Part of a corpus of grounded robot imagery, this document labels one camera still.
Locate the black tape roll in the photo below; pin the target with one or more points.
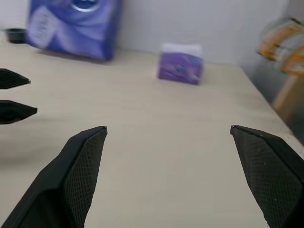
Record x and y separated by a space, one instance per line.
16 35

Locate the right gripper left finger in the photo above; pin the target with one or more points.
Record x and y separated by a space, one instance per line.
59 190

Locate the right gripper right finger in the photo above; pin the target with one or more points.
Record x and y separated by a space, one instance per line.
273 178

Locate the small purple tissue pack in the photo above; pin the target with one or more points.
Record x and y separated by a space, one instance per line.
180 67

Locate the large purple tissue pack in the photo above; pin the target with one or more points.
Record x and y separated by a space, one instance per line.
76 28

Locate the wooden clothes rack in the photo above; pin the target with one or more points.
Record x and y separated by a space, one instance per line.
291 97

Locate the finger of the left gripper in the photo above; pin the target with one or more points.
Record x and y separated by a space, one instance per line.
12 79
14 111

